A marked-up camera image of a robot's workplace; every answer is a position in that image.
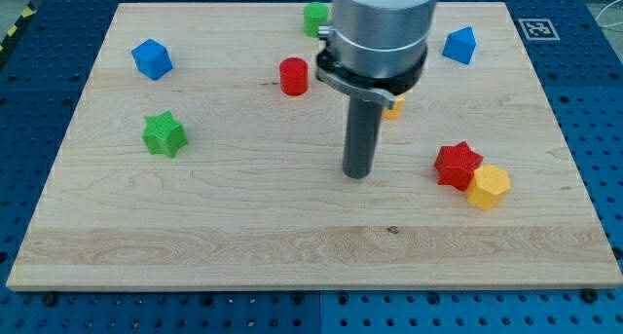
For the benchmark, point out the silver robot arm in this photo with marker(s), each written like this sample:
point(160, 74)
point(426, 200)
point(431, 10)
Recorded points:
point(374, 49)

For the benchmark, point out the yellow heart block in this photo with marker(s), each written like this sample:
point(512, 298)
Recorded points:
point(395, 112)

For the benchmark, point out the dark grey pointer rod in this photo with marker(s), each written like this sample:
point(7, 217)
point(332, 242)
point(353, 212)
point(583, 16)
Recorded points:
point(363, 124)

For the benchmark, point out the red cylinder block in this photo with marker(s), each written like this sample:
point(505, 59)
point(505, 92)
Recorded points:
point(293, 73)

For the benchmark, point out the wooden board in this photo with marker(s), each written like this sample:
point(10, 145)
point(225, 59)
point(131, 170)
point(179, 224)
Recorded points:
point(257, 200)

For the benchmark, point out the red star block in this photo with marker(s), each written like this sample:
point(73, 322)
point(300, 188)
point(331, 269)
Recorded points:
point(455, 165)

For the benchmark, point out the green cylinder block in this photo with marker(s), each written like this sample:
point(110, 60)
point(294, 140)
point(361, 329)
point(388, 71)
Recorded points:
point(315, 14)

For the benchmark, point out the green star block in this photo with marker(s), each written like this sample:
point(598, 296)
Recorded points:
point(164, 135)

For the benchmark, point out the yellow hexagon block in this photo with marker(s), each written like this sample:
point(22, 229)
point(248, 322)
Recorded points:
point(489, 186)

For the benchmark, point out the blue pentagon block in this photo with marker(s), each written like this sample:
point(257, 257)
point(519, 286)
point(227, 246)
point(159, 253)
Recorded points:
point(460, 45)

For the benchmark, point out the blue cube block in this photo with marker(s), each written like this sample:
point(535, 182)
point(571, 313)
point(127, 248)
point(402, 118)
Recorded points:
point(152, 59)

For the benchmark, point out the fiducial marker tag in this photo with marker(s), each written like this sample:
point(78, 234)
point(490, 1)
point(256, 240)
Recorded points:
point(539, 29)

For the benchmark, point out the black yellow hazard tape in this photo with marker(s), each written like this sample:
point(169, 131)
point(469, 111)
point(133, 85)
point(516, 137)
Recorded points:
point(15, 30)

